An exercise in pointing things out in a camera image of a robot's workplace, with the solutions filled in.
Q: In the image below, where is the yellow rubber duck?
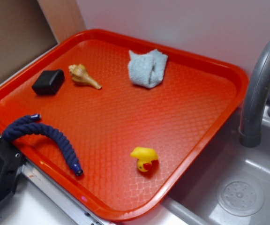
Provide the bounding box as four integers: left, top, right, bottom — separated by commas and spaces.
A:
130, 147, 158, 173

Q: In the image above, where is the red plastic tray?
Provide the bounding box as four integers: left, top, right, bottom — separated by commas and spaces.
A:
0, 30, 248, 222

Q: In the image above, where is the light blue folded cloth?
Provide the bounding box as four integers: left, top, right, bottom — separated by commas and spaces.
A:
127, 49, 168, 89

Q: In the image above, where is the tan conch seashell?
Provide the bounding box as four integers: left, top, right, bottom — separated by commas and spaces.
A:
68, 64, 102, 90

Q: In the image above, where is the black rectangular block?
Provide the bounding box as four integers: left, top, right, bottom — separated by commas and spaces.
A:
31, 69, 65, 95

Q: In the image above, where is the grey plastic sink basin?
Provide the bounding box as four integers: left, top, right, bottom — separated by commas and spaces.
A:
160, 103, 270, 225

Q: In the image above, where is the grey sink faucet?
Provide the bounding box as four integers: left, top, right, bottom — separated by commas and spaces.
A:
239, 41, 270, 148

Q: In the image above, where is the brown cardboard panel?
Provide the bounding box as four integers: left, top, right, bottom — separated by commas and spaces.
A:
0, 0, 86, 84

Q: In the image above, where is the navy blue braided rope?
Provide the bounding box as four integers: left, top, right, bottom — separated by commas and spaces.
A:
2, 113, 84, 177

